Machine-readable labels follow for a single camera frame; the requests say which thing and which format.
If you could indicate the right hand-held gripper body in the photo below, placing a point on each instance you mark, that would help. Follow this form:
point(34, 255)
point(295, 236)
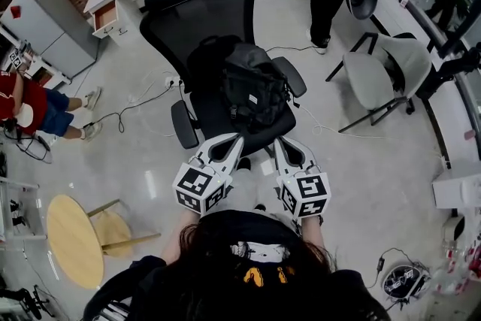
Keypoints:
point(306, 193)

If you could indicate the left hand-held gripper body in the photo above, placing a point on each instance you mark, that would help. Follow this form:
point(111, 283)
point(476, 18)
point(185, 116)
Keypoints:
point(203, 188)

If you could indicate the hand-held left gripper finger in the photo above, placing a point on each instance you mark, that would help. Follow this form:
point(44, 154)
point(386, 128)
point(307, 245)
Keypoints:
point(236, 158)
point(210, 146)

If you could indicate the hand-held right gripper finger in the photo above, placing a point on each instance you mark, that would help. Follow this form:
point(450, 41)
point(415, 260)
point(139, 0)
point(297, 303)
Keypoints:
point(302, 156)
point(282, 158)

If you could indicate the black backpack bag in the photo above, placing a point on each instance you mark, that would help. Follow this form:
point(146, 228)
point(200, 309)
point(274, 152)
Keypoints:
point(255, 86)

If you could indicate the black mesh office chair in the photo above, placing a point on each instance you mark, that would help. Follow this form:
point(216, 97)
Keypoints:
point(199, 7)

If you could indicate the person's right forearm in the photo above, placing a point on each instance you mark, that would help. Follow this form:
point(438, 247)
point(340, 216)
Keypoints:
point(313, 231)

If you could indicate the person's left forearm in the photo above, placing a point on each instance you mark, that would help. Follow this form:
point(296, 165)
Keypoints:
point(174, 237)

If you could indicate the grey chair with black legs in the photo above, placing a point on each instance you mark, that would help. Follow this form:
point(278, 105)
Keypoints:
point(372, 75)

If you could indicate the person's black shoe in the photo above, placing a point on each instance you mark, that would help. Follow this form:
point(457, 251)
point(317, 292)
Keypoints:
point(244, 164)

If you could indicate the white paper sheet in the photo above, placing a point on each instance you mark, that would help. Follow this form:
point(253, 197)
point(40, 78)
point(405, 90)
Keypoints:
point(267, 168)

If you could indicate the person's grey trousers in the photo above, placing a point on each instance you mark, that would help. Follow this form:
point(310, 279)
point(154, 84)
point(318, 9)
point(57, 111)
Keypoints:
point(248, 188)

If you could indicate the white power strip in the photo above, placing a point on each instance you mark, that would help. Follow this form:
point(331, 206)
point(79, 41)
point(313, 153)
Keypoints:
point(173, 82)

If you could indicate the wooden stool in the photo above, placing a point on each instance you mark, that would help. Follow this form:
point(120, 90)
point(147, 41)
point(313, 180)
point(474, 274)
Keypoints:
point(112, 229)

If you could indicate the person's black printed shirt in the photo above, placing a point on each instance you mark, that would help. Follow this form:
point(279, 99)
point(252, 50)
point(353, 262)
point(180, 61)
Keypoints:
point(259, 297)

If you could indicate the patterned headset device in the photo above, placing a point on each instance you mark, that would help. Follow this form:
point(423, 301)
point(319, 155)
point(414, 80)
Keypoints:
point(406, 282)

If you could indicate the round wooden table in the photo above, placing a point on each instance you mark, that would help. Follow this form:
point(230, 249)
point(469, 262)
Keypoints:
point(73, 240)

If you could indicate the white box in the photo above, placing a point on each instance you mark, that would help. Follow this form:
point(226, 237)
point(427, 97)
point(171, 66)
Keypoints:
point(456, 189)

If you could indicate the clear plastic bottles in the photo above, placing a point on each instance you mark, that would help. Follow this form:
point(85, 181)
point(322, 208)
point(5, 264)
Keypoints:
point(458, 263)

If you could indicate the black stand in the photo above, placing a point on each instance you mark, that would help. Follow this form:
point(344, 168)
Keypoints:
point(451, 67)

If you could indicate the white metal shelf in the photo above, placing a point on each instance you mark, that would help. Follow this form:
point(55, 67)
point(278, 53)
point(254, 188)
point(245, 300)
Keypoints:
point(19, 210)

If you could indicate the grey refrigerator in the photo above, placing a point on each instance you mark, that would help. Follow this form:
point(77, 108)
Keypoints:
point(49, 30)

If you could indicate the black equipment pile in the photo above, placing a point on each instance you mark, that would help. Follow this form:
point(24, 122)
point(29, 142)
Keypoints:
point(22, 302)

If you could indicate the black white patterned block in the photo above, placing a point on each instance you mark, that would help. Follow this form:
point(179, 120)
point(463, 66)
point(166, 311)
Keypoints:
point(16, 59)

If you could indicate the small red object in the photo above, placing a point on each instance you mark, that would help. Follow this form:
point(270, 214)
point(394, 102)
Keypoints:
point(16, 12)

